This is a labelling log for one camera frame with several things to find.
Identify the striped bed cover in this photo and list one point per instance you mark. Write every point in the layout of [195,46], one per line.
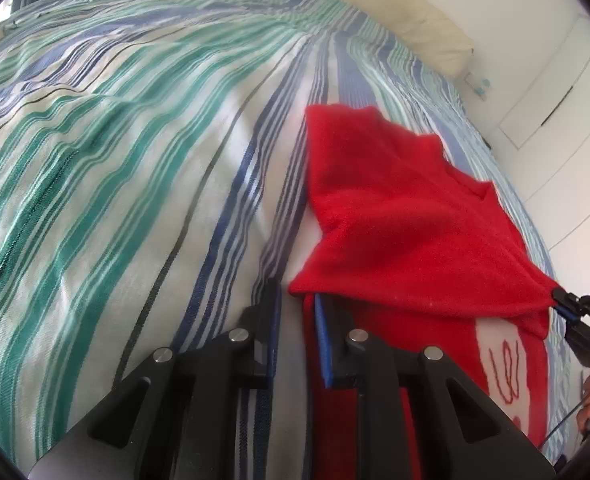
[125,160]

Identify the white wardrobe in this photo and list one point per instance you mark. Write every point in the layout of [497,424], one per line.
[565,95]

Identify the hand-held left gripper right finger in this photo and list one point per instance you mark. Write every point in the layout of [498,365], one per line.
[321,342]

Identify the cream pillow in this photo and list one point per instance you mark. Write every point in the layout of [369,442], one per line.
[425,25]

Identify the wall socket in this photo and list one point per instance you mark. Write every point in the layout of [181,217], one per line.
[477,84]

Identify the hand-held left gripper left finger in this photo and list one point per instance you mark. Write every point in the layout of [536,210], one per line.
[275,332]

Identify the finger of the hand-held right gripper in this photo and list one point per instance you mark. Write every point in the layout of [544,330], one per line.
[582,340]
[566,304]

